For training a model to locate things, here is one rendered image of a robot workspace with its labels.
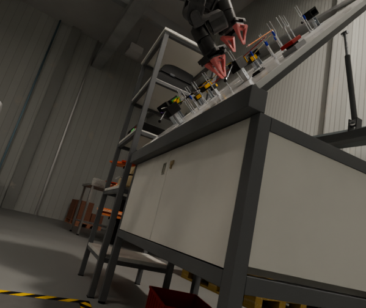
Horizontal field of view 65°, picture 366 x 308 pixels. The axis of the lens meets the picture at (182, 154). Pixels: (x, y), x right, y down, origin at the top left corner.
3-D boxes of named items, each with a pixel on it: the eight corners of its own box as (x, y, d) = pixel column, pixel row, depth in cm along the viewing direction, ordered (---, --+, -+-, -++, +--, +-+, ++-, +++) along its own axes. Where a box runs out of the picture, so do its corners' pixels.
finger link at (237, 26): (241, 51, 117) (234, 30, 118) (253, 41, 112) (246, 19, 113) (229, 51, 113) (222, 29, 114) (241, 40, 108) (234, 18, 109)
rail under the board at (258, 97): (248, 106, 73) (252, 83, 74) (129, 162, 178) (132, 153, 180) (264, 113, 75) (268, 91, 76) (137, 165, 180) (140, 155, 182)
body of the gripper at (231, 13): (230, 37, 121) (224, 21, 121) (247, 22, 112) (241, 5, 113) (219, 36, 117) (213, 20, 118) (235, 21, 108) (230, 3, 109)
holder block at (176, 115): (165, 135, 130) (152, 117, 129) (184, 121, 135) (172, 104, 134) (168, 132, 126) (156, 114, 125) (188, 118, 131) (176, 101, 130)
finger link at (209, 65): (224, 79, 108) (212, 57, 108) (237, 69, 103) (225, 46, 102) (212, 83, 104) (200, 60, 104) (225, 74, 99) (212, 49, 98)
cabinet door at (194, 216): (220, 267, 67) (247, 115, 77) (147, 239, 116) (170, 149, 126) (229, 269, 68) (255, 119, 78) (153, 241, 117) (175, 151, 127)
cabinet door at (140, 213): (148, 239, 117) (171, 150, 127) (119, 228, 165) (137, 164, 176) (153, 241, 117) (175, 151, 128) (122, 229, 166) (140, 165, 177)
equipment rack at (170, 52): (85, 297, 160) (165, 26, 209) (76, 273, 214) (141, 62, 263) (167, 308, 178) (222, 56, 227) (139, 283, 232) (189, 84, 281)
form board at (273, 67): (135, 154, 181) (134, 153, 180) (236, 81, 224) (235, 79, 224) (259, 89, 75) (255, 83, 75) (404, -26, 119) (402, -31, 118)
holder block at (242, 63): (233, 74, 111) (227, 65, 111) (239, 69, 115) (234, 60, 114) (240, 69, 108) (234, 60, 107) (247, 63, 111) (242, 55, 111)
